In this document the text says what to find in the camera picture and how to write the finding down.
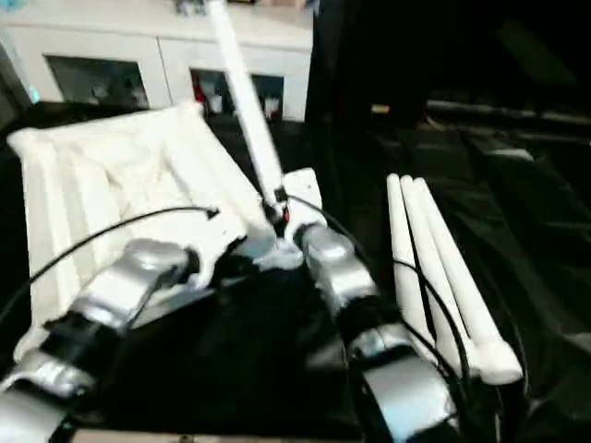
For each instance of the dark grey tube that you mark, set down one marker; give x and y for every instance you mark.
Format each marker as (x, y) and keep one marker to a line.
(508, 113)

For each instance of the small yellow tag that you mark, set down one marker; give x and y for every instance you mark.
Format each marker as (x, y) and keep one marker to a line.
(380, 110)

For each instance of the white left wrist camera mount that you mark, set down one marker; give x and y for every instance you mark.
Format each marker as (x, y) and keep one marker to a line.
(221, 231)

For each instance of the white plastic table top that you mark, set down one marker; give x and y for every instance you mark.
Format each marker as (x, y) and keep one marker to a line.
(115, 175)

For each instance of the black backdrop cloth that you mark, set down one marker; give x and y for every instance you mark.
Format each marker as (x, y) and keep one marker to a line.
(438, 46)

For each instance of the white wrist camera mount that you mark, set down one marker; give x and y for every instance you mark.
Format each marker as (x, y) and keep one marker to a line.
(221, 231)
(305, 189)

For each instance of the red white bottle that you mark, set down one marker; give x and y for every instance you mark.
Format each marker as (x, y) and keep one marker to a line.
(199, 92)

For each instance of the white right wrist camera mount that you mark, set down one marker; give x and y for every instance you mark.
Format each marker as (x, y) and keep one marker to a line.
(305, 189)

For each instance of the black work surface mat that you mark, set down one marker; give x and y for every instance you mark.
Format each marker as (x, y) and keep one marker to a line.
(508, 231)

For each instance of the white glass-door cabinet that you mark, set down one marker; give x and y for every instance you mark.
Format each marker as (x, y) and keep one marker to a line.
(138, 46)

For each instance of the white plastic table leg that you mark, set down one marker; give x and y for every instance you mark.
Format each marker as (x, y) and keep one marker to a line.
(466, 286)
(244, 101)
(427, 249)
(404, 258)

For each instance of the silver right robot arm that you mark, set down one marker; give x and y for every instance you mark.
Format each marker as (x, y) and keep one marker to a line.
(351, 286)

